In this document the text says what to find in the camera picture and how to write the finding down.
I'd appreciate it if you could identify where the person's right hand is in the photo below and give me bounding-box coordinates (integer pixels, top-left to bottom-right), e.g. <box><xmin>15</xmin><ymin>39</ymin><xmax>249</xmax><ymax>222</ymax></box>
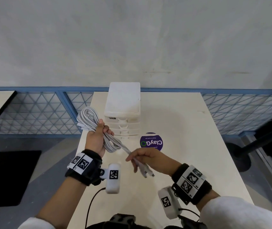
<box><xmin>126</xmin><ymin>148</ymin><xmax>182</xmax><ymax>177</ymax></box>

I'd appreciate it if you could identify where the person's left hand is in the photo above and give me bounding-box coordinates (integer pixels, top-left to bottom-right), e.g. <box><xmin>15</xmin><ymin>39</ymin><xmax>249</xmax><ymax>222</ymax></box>
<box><xmin>85</xmin><ymin>119</ymin><xmax>115</xmax><ymax>158</ymax></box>

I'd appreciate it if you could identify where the white cable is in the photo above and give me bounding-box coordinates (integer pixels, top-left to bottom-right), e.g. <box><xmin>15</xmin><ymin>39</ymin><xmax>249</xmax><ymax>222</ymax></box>
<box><xmin>76</xmin><ymin>106</ymin><xmax>155</xmax><ymax>178</ymax></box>

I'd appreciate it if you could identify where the person's right forearm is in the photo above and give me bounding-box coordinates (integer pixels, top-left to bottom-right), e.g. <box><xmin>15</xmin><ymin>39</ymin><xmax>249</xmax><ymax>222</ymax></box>
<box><xmin>195</xmin><ymin>189</ymin><xmax>272</xmax><ymax>229</ymax></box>

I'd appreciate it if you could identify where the person's left forearm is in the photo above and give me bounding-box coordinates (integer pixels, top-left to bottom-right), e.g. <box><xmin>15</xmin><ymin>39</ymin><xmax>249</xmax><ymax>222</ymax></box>
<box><xmin>19</xmin><ymin>177</ymin><xmax>96</xmax><ymax>229</ymax></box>

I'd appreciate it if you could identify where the round purple sticker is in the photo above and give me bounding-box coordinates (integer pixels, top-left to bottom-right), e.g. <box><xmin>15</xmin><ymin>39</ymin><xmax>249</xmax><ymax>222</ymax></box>
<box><xmin>140</xmin><ymin>132</ymin><xmax>164</xmax><ymax>151</ymax></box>

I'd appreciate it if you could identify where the white plastic drawer organizer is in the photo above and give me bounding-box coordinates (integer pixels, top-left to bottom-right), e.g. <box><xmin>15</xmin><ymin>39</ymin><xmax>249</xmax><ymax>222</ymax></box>
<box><xmin>104</xmin><ymin>82</ymin><xmax>142</xmax><ymax>140</ymax></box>

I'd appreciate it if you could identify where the black marker wristband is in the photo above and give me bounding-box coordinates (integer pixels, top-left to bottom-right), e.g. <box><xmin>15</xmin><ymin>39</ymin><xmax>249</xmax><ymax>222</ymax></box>
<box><xmin>65</xmin><ymin>149</ymin><xmax>103</xmax><ymax>186</ymax></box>
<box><xmin>171</xmin><ymin>163</ymin><xmax>213</xmax><ymax>205</ymax></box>

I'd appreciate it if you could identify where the black chest harness device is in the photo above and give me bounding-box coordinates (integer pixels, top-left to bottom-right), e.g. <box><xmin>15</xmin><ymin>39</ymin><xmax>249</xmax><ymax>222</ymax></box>
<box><xmin>86</xmin><ymin>213</ymin><xmax>208</xmax><ymax>229</ymax></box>

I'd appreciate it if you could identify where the blue metal mesh railing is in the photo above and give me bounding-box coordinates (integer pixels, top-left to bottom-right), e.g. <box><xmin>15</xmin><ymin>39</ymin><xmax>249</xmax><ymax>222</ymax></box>
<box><xmin>0</xmin><ymin>87</ymin><xmax>272</xmax><ymax>137</ymax></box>

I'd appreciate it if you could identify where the black floor mat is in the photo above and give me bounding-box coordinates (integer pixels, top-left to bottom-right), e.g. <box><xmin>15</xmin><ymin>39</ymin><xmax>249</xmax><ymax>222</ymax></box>
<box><xmin>0</xmin><ymin>150</ymin><xmax>42</xmax><ymax>208</ymax></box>

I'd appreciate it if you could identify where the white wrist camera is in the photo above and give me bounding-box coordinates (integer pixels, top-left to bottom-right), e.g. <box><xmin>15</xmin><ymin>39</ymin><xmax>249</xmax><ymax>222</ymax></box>
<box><xmin>157</xmin><ymin>186</ymin><xmax>183</xmax><ymax>220</ymax></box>
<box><xmin>100</xmin><ymin>163</ymin><xmax>121</xmax><ymax>194</ymax></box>

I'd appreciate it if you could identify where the thin black camera cable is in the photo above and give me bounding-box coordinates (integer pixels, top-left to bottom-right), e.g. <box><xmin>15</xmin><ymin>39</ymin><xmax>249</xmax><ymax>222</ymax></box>
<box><xmin>178</xmin><ymin>207</ymin><xmax>201</xmax><ymax>221</ymax></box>
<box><xmin>85</xmin><ymin>187</ymin><xmax>107</xmax><ymax>229</ymax></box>

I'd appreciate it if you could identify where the black stanchion post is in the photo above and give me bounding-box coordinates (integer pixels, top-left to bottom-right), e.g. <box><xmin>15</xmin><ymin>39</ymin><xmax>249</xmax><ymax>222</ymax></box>
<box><xmin>223</xmin><ymin>121</ymin><xmax>272</xmax><ymax>172</ymax></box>

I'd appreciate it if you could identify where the grey metal frame rail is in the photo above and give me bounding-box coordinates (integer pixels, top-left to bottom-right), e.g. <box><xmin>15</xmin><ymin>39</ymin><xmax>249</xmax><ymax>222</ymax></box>
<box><xmin>240</xmin><ymin>132</ymin><xmax>272</xmax><ymax>203</ymax></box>

